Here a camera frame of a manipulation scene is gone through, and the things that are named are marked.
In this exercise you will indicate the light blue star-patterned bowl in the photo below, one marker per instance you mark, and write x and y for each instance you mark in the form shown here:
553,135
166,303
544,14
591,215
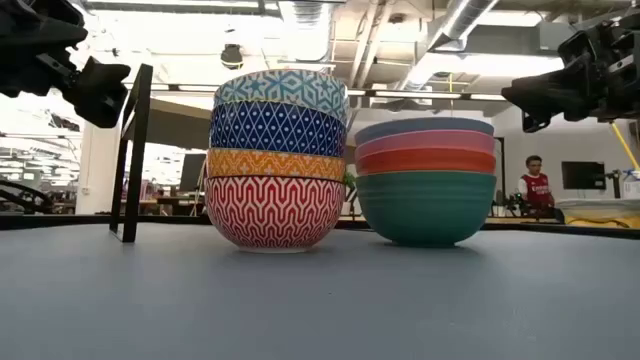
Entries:
280,87

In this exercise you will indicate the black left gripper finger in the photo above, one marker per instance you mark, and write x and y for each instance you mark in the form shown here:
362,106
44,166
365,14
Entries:
100,92

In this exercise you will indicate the yellow pole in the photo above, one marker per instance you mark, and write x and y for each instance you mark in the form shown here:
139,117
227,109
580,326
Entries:
625,145

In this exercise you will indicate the black curved background object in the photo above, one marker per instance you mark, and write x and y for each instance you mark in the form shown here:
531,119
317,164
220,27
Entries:
30,195

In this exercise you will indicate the white container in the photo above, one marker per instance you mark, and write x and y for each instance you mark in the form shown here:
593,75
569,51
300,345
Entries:
632,185

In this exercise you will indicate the plain orange-red bowl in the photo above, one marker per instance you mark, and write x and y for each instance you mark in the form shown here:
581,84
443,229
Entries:
425,161

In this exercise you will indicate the silver ceiling duct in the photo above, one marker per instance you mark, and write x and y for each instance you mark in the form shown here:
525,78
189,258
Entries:
450,30

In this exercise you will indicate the red zigzag-patterned bowl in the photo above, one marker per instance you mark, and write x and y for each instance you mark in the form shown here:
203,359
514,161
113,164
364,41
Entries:
272,212

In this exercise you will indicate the black-framed wooden shelf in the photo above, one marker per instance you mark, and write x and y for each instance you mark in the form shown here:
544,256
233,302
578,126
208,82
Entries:
137,150

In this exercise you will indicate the person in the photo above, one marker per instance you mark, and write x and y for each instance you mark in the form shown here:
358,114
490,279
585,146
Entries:
536,187

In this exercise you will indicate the white bin with yellow cloth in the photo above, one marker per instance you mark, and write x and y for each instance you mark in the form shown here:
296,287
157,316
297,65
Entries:
595,210

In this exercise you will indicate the plain teal green bowl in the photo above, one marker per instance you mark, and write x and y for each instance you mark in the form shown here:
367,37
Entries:
425,210

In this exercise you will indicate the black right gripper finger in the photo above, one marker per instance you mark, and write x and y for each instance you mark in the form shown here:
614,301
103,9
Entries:
555,95

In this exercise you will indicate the black wall monitor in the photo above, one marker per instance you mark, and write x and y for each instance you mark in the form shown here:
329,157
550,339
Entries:
582,175

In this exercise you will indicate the black ceiling dome camera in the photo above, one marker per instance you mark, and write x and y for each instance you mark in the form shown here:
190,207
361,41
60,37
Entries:
232,56

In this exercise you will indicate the black desk monitor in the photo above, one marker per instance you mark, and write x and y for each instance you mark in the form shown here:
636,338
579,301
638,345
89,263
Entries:
192,172

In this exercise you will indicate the green potted plant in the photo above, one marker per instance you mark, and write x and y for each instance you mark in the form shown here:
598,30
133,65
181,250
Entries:
350,181

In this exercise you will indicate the black background robot arm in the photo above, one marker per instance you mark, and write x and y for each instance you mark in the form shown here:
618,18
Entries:
512,205

